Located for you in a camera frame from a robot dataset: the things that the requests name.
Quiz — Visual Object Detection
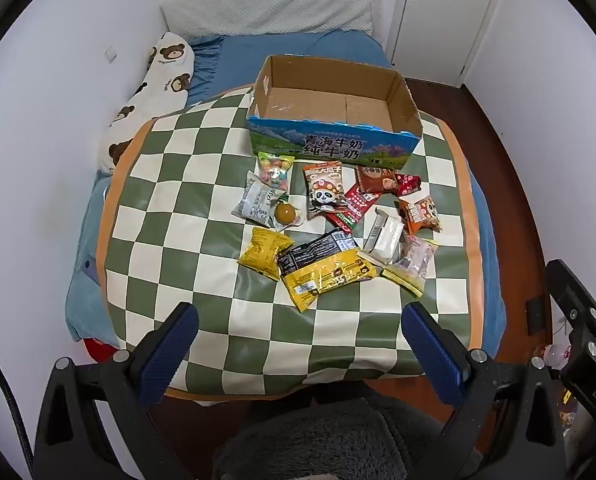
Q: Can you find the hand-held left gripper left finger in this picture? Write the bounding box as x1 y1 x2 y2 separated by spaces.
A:
34 301 200 480

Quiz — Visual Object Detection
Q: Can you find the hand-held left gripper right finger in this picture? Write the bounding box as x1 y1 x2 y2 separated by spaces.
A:
400 301 566 480

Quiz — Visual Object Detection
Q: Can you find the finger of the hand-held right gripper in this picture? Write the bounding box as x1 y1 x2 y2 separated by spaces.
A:
544 258 596 347

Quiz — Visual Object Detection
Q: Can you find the pink bread packet yellow edge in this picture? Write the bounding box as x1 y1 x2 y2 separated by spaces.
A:
382 234 441 297

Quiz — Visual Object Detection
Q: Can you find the white wafer packet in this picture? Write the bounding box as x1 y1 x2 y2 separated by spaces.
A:
360 207 406 266

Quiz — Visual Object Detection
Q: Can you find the small yellow snack packet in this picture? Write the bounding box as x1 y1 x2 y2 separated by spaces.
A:
238 226 295 281

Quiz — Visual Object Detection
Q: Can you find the large black yellow snack packet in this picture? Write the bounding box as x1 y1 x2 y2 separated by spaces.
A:
276 228 379 312

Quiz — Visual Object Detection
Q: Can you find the grey white snack packet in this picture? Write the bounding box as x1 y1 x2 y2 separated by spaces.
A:
234 171 289 225

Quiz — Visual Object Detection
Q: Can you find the orange panda snack packet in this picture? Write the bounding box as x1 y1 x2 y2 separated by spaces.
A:
302 161 351 221

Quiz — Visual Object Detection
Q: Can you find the cardboard box blue print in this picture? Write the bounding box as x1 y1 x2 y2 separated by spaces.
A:
246 54 423 171

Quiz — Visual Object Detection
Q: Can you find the small black box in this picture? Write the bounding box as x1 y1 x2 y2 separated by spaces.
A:
525 297 544 337

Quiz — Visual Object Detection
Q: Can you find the pink plastic item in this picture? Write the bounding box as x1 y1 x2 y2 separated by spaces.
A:
543 344 571 368

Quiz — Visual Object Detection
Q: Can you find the red cloth item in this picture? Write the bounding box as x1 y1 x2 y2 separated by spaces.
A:
82 338 121 363

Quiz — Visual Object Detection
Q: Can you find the light blue blanket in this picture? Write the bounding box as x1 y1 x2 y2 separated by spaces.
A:
65 167 508 356

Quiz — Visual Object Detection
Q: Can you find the green white checkered mat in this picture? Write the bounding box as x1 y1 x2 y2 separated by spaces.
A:
96 85 481 403

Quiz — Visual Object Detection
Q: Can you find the grey fuzzy cloth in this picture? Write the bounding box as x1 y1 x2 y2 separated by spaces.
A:
213 397 484 480

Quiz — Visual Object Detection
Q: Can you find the small orange panda packet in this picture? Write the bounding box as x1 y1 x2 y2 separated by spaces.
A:
398 195 443 236

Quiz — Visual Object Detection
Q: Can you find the long red green snack packet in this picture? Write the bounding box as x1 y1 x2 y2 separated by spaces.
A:
326 183 381 232

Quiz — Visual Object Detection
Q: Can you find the small red snack packet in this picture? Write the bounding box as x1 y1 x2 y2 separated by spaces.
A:
393 172 423 198

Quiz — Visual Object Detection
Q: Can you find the clear packet with brown ball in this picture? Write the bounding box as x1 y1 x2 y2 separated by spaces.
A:
272 197 309 231

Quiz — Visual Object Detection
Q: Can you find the brown red snack packet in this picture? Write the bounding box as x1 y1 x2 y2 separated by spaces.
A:
355 165 397 196

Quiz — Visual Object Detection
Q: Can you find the clear bag of colourful candies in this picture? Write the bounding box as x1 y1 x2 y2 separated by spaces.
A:
257 151 297 192

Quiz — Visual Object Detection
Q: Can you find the white bear print pillow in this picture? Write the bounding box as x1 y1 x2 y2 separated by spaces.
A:
95 31 197 177

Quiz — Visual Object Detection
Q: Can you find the white door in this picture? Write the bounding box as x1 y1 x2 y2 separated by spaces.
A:
393 0 504 68

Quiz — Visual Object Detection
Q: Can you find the grey white pillow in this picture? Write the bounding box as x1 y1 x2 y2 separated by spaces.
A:
160 0 383 41

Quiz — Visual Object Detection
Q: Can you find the black cable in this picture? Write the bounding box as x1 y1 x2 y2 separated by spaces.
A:
0 330 34 480

